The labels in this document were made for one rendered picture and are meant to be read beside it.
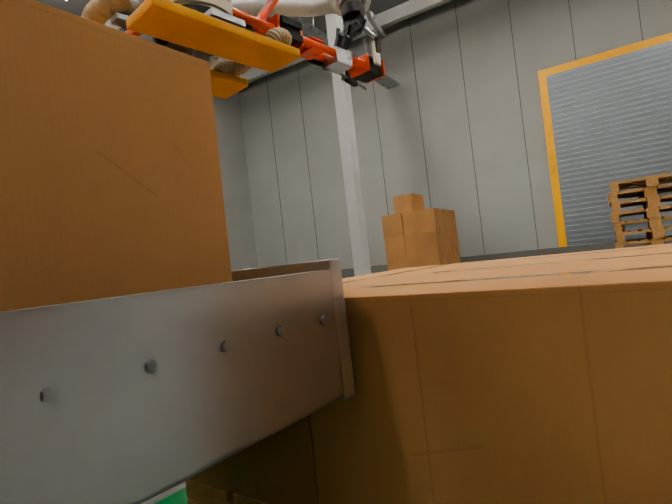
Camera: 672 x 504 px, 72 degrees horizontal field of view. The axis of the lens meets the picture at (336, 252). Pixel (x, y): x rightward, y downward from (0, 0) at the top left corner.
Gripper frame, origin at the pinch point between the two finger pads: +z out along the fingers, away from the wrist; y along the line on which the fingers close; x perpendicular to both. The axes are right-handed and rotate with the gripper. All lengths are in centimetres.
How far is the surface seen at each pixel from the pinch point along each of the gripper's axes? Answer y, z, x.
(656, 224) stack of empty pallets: -12, 56, 654
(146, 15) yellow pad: 12, 13, -75
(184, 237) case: 24, 53, -79
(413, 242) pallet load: -359, 40, 581
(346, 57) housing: 4.6, 1.0, -11.8
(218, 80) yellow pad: -4, 13, -50
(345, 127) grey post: -189, -67, 221
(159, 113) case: 25, 35, -81
